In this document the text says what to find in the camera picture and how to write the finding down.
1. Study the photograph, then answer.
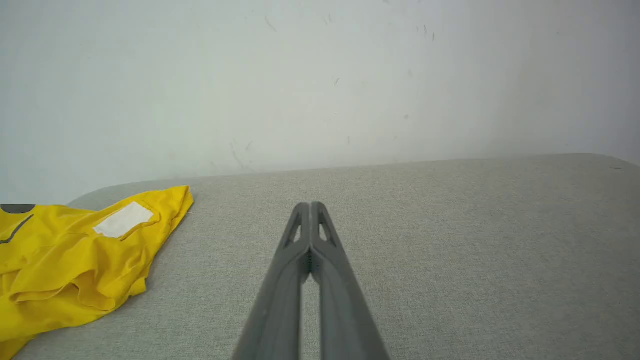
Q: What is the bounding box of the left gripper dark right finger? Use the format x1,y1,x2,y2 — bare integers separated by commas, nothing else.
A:
310,201,391,360

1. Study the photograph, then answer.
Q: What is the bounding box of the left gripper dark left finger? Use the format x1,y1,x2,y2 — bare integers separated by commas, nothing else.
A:
232,202,312,360

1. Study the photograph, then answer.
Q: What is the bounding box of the yellow cartoon print shirt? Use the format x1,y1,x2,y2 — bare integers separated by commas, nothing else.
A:
0,185,195,360

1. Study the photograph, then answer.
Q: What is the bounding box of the grey fabric sofa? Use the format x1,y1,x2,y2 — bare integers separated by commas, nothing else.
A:
12,153,640,360

